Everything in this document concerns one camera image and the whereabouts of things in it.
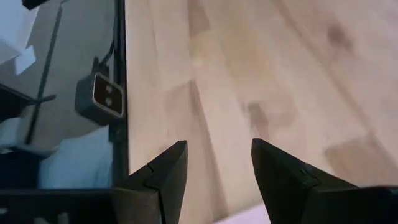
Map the person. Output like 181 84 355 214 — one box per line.
0 118 113 190

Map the black camera cable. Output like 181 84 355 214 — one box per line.
93 40 116 78

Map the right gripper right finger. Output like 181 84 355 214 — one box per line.
250 138 361 224

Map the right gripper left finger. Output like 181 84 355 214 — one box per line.
115 140 189 224

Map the white box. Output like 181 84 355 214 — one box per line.
0 0 40 75

